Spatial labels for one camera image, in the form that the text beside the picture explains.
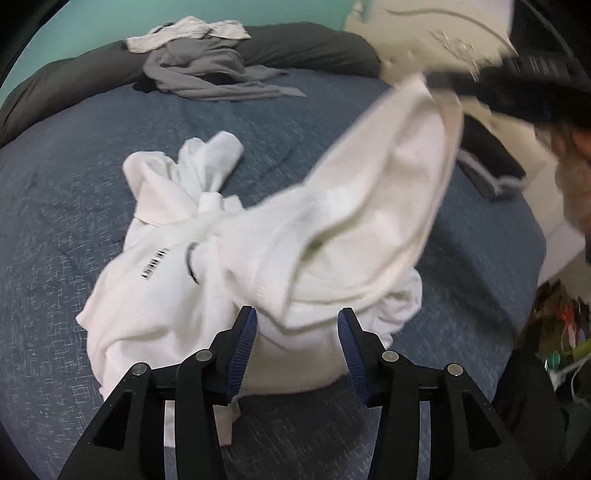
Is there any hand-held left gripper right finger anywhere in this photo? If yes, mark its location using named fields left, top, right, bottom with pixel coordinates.
left=337, top=307, right=539, bottom=480

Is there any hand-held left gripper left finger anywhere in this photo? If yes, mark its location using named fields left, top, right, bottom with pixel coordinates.
left=58, top=305, right=258, bottom=480

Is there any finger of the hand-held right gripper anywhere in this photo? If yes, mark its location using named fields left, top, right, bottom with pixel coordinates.
left=427, top=65, right=490, bottom=95

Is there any white long-sleeve shirt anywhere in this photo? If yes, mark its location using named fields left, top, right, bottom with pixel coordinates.
left=76, top=74, right=465, bottom=448

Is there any person's right hand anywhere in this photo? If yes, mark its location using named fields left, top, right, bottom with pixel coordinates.
left=538, top=122, right=591, bottom=234

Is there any cream tufted headboard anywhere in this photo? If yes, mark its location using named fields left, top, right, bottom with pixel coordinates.
left=344, top=0, right=591, bottom=282

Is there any folded black and grey garment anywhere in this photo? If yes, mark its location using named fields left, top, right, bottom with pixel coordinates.
left=455, top=113, right=527, bottom=201

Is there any dark grey long pillow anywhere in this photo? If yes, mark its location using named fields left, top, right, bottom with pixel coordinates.
left=0, top=23, right=382, bottom=144

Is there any person's dark clothing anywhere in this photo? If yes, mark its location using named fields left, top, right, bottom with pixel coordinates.
left=492, top=318, right=571, bottom=480

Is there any white shirt with black trim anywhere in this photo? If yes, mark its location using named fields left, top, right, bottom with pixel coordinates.
left=124, top=16, right=252, bottom=54

